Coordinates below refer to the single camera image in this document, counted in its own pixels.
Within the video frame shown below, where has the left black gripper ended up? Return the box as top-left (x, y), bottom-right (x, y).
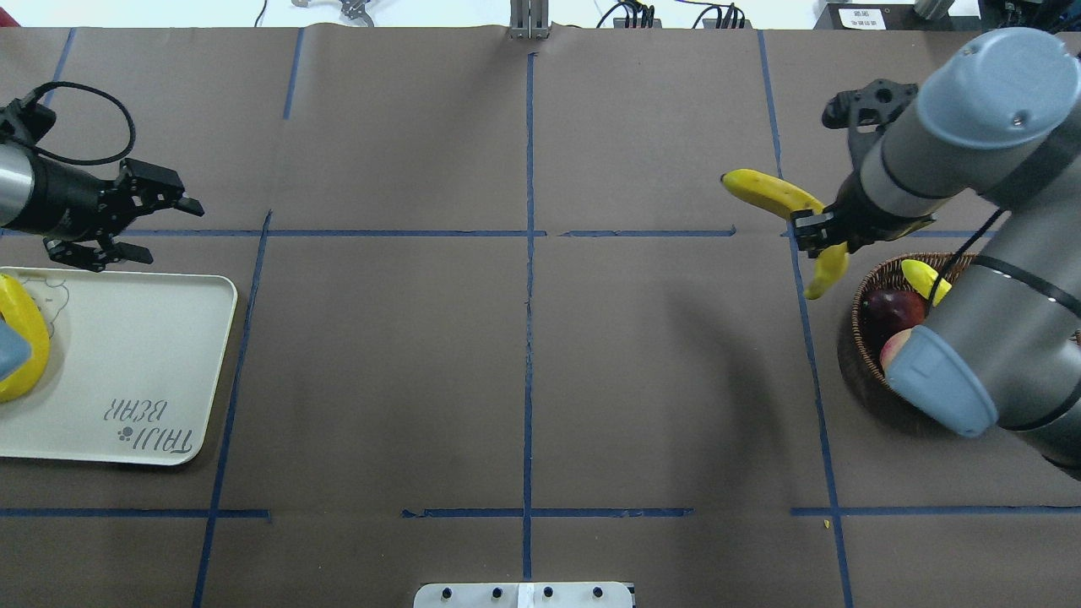
top-left (17, 155), bottom-right (205, 273)

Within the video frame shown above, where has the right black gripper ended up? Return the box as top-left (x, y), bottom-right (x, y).
top-left (790, 173), bottom-right (936, 259)

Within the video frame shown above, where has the yellow banana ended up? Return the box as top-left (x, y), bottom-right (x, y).
top-left (900, 257), bottom-right (951, 307)
top-left (720, 168), bottom-right (850, 301)

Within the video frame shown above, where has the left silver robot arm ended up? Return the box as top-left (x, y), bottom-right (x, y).
top-left (1, 143), bottom-right (204, 273)

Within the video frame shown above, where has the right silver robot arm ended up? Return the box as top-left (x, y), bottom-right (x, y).
top-left (792, 27), bottom-right (1080, 478)

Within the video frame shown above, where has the woven wicker basket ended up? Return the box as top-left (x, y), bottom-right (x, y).
top-left (838, 252), bottom-right (953, 412)

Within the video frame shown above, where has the yellow banana front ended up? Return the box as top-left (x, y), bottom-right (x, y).
top-left (900, 257), bottom-right (951, 307)

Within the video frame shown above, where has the white bear tray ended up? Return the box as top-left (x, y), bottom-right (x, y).
top-left (1, 267), bottom-right (238, 466)

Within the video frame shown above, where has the black label box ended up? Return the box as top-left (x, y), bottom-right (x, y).
top-left (813, 3), bottom-right (932, 31)

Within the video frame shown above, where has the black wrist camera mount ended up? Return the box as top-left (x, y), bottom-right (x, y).
top-left (820, 79), bottom-right (919, 171)

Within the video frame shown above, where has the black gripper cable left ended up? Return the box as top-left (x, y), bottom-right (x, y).
top-left (0, 81), bottom-right (138, 166)

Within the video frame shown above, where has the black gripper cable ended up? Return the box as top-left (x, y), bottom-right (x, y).
top-left (925, 207), bottom-right (1006, 318)
top-left (0, 81), bottom-right (138, 166)

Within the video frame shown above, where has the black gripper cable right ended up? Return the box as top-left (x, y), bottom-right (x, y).
top-left (925, 207), bottom-right (1006, 318)

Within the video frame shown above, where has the aluminium frame post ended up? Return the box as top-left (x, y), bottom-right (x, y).
top-left (508, 0), bottom-right (551, 40)

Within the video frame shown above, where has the white pedestal base plate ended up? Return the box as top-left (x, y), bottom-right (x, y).
top-left (412, 581), bottom-right (638, 607)

